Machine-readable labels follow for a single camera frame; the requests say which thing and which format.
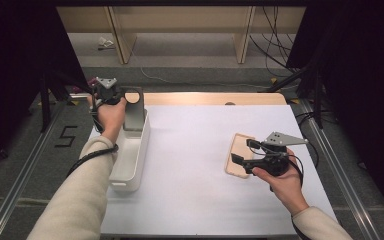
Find white plastic storage box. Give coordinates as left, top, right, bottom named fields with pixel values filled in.
left=108, top=109, right=151, bottom=193

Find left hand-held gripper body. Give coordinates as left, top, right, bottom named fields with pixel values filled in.
left=91, top=77, right=125, bottom=106

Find white table mat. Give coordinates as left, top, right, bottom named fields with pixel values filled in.
left=100, top=104, right=338, bottom=238

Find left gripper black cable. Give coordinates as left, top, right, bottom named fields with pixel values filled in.
left=67, top=143, right=120, bottom=178

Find wooden cutting board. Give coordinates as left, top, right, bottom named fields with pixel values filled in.
left=224, top=132, right=257, bottom=179

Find light wooden shelf unit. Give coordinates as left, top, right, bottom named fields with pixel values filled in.
left=56, top=5, right=306, bottom=65

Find person's left hand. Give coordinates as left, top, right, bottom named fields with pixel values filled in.
left=87, top=94, right=128, bottom=144

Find person's right hand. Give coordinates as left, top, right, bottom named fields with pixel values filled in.
left=251, top=149, right=311, bottom=216

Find dark curtain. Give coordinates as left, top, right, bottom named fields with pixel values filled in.
left=0, top=0, right=92, bottom=171
left=285, top=0, right=384, bottom=226

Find crumpled white paper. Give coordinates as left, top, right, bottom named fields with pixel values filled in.
left=97, top=36, right=115, bottom=51

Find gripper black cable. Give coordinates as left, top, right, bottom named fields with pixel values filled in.
left=288, top=154, right=305, bottom=194
left=67, top=143, right=120, bottom=178

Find aluminium floor rail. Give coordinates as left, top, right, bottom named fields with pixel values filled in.
left=0, top=99, right=68, bottom=240
left=299, top=99, right=384, bottom=240

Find black metal stand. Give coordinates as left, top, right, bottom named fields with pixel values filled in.
left=39, top=75, right=53, bottom=133
left=266, top=63, right=325, bottom=130

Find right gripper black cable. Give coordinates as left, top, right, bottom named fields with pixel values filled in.
left=288, top=154, right=305, bottom=194

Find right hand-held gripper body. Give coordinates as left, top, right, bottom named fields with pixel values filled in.
left=243, top=131, right=309, bottom=178

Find black cables on floor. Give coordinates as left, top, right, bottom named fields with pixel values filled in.
left=249, top=5, right=303, bottom=78

